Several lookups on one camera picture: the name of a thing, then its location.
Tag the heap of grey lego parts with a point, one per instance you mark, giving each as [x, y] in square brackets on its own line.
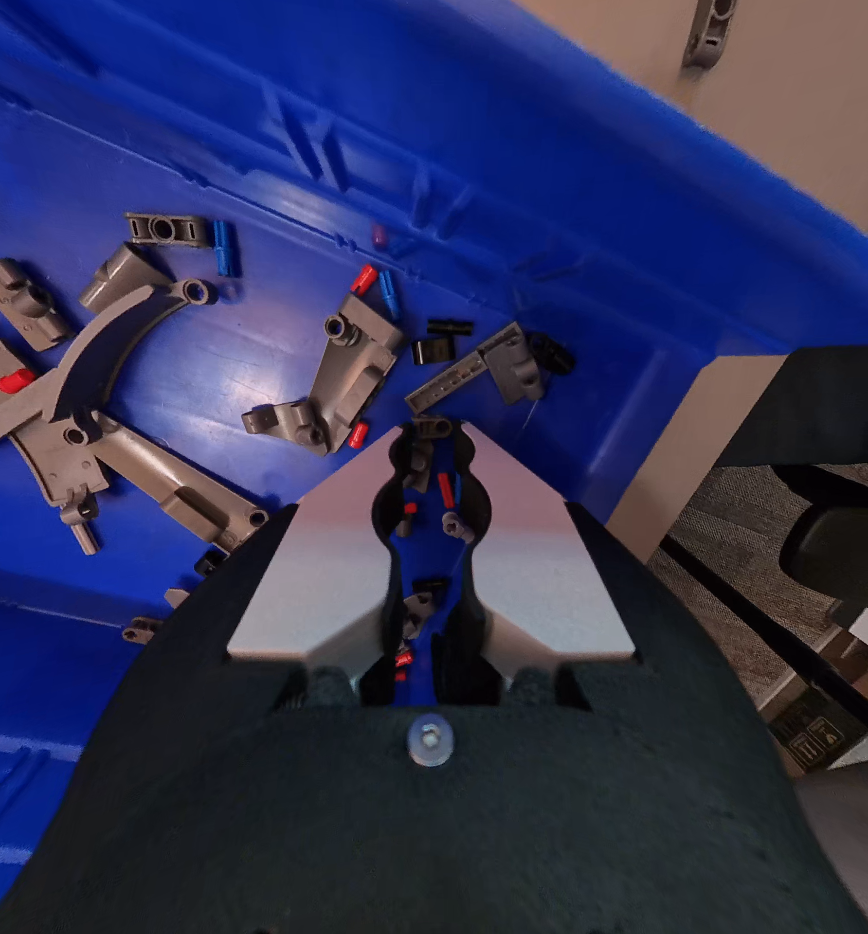
[361, 350]

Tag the black office chair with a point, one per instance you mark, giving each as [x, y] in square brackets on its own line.
[835, 540]

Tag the blue bin white label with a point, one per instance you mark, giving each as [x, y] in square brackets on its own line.
[478, 146]

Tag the black table frame bar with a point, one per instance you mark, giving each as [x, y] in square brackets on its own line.
[770, 635]

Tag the dark grey lego connector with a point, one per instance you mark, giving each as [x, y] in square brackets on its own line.
[430, 427]

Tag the grey lego liftarm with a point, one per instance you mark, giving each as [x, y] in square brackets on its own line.
[708, 36]

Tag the flat cardboard box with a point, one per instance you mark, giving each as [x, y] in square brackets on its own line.
[813, 733]

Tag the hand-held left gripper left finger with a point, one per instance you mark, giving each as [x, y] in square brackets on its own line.
[317, 576]

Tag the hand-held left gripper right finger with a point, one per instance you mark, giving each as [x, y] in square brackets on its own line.
[551, 576]

